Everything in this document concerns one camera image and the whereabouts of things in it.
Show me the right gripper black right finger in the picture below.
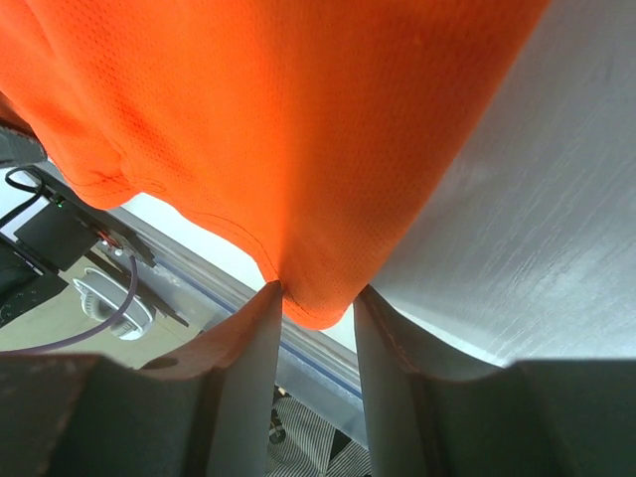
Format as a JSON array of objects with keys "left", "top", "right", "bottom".
[{"left": 354, "top": 287, "right": 635, "bottom": 476}]

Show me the orange t shirt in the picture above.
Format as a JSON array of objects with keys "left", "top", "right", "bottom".
[{"left": 1, "top": 1, "right": 547, "bottom": 330}]

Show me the aluminium mounting rail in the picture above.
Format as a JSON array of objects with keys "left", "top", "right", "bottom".
[{"left": 110, "top": 209, "right": 367, "bottom": 445}]

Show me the white round fan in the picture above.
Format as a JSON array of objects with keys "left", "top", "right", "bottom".
[{"left": 73, "top": 267, "right": 156, "bottom": 341}]

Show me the black electronics box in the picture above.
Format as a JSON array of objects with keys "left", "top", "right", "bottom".
[{"left": 1, "top": 165, "right": 155, "bottom": 326}]

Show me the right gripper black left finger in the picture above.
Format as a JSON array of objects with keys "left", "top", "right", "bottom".
[{"left": 1, "top": 282, "right": 282, "bottom": 476}]

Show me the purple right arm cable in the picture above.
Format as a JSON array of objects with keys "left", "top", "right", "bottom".
[{"left": 0, "top": 253, "right": 140, "bottom": 355}]

